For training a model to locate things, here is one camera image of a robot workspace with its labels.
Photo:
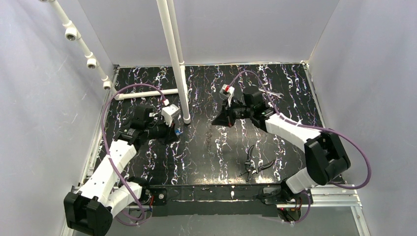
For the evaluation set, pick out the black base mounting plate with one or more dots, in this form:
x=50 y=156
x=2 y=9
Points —
x=225 y=199

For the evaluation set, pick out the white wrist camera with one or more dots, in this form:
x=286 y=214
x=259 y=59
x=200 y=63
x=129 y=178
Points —
x=169 y=113
x=227 y=92

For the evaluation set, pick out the black wire stripper pliers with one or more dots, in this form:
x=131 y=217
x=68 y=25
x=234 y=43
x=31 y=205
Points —
x=250 y=168

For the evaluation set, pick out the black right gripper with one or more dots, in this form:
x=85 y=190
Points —
x=231 y=112

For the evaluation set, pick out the aluminium extrusion rail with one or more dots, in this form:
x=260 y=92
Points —
x=117 y=197

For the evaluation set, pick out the white PVC pipe frame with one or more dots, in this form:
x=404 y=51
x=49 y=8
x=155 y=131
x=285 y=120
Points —
x=140 y=33

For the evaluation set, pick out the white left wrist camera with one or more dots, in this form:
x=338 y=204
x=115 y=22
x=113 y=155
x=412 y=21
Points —
x=169 y=113

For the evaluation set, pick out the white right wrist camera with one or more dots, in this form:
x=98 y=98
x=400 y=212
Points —
x=227 y=92

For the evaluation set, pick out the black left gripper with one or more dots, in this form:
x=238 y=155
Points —
x=171 y=132

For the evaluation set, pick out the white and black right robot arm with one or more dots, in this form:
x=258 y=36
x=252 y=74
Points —
x=325 y=156

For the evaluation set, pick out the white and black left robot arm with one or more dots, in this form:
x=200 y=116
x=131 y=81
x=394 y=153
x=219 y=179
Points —
x=93 y=207

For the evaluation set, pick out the silver open-end wrench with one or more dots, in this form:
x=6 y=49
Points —
x=279 y=95

